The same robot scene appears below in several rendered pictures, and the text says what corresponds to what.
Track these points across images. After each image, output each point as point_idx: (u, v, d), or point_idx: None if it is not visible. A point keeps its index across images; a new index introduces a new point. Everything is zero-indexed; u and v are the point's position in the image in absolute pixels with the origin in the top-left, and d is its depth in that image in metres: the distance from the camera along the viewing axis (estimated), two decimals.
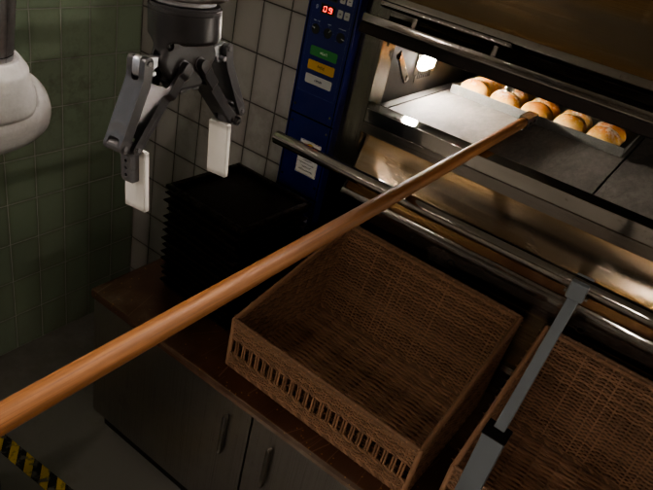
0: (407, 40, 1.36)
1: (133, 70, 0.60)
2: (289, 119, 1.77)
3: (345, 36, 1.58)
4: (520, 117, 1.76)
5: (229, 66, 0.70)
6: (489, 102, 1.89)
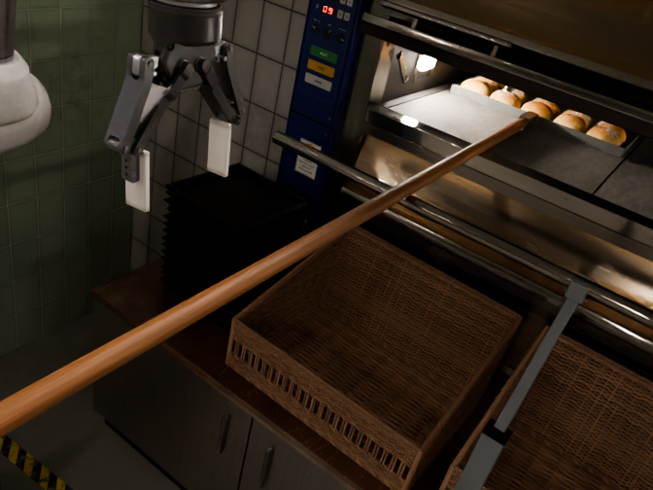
0: (407, 40, 1.36)
1: (133, 70, 0.60)
2: (289, 119, 1.77)
3: (345, 36, 1.58)
4: (520, 117, 1.77)
5: (229, 66, 0.70)
6: (489, 102, 1.89)
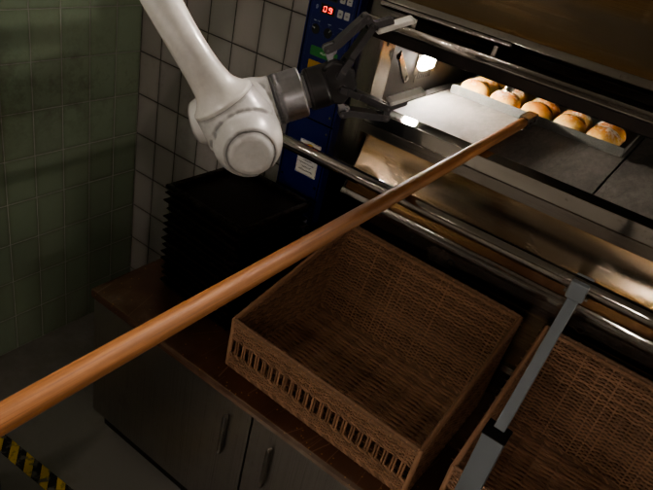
0: (407, 40, 1.36)
1: (346, 115, 1.14)
2: None
3: None
4: (520, 117, 1.77)
5: (338, 46, 1.05)
6: (489, 102, 1.89)
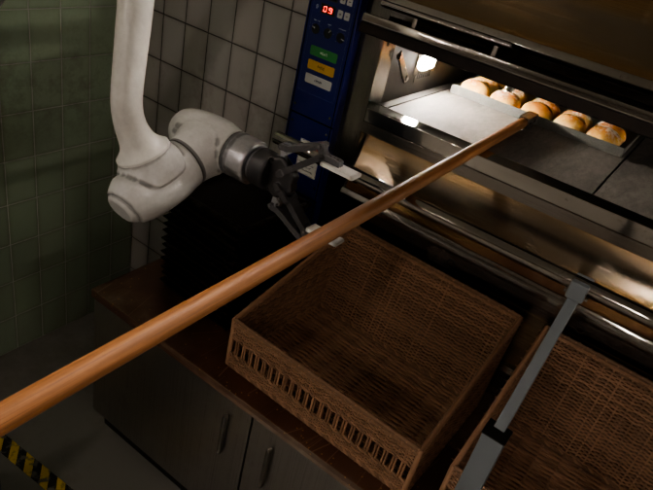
0: (407, 40, 1.36)
1: (277, 209, 1.19)
2: (289, 119, 1.77)
3: (345, 36, 1.58)
4: (520, 117, 1.77)
5: (289, 150, 1.10)
6: (489, 102, 1.89)
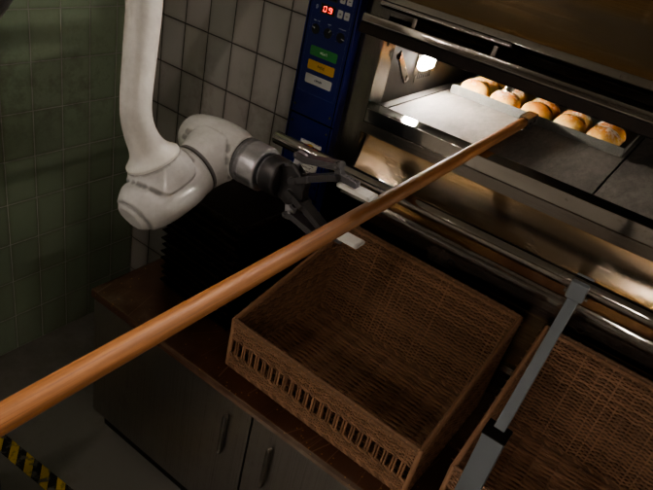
0: (407, 40, 1.36)
1: (292, 217, 1.17)
2: (289, 119, 1.77)
3: (345, 36, 1.58)
4: (520, 117, 1.77)
5: (303, 160, 1.09)
6: (489, 102, 1.89)
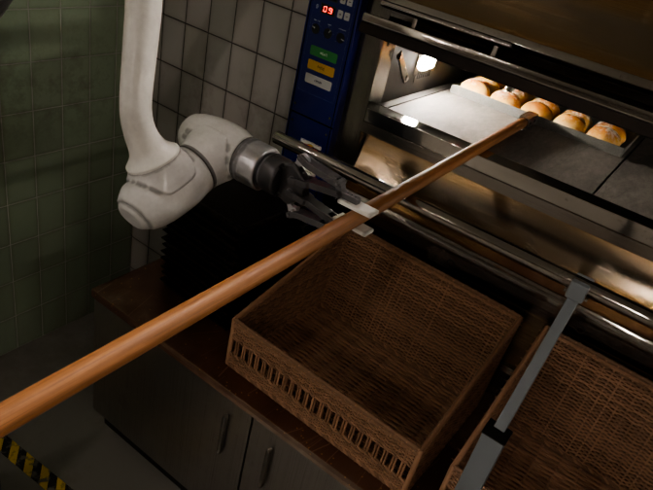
0: (407, 40, 1.36)
1: (296, 216, 1.16)
2: (289, 119, 1.77)
3: (345, 36, 1.58)
4: (520, 117, 1.77)
5: (306, 166, 1.09)
6: (489, 102, 1.89)
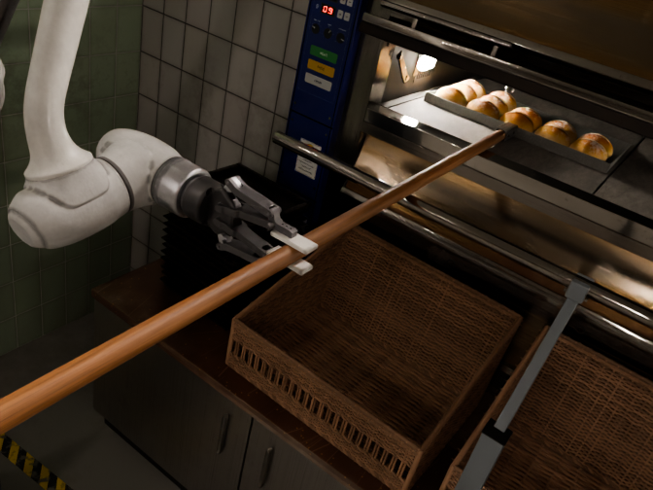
0: (407, 40, 1.36)
1: (228, 247, 1.01)
2: (289, 119, 1.77)
3: (345, 36, 1.58)
4: (498, 128, 1.62)
5: (235, 192, 0.94)
6: (464, 112, 1.75)
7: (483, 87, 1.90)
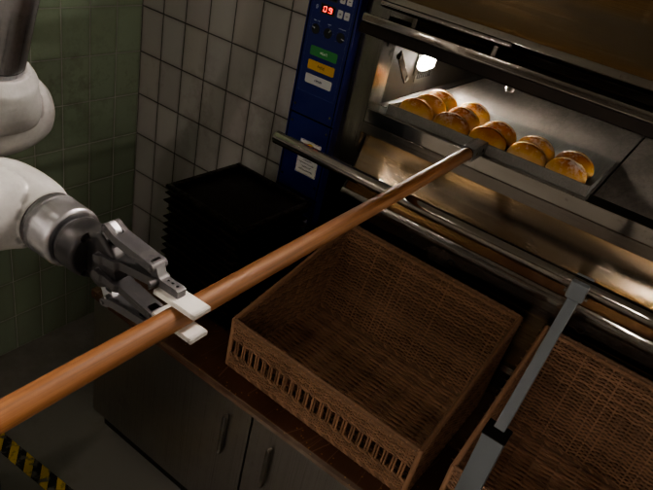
0: (407, 40, 1.36)
1: None
2: (289, 119, 1.77)
3: (345, 36, 1.58)
4: (463, 147, 1.45)
5: (113, 240, 0.77)
6: (430, 126, 1.57)
7: (454, 97, 1.73)
